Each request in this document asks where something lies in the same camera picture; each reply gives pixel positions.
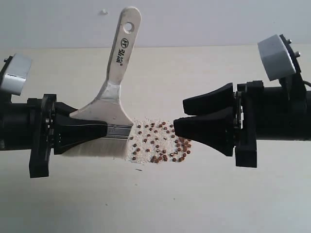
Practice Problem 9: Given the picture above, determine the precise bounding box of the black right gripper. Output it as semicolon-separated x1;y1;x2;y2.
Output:
173;81;311;167

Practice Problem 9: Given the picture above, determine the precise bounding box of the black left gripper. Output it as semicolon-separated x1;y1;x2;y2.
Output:
0;94;107;178

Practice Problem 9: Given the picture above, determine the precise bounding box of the white wide paint brush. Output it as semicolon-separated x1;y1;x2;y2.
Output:
63;6;141;159

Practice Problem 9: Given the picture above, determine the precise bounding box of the pile of white grains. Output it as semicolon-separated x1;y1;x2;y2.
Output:
127;118;192;164

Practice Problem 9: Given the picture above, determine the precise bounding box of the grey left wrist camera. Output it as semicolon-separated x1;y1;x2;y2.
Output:
0;53;32;102

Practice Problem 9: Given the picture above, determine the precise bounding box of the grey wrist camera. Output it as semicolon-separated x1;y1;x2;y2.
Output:
257;33;307;102
0;53;32;102

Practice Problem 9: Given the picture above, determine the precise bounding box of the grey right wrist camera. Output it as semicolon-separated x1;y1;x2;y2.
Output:
257;33;307;102

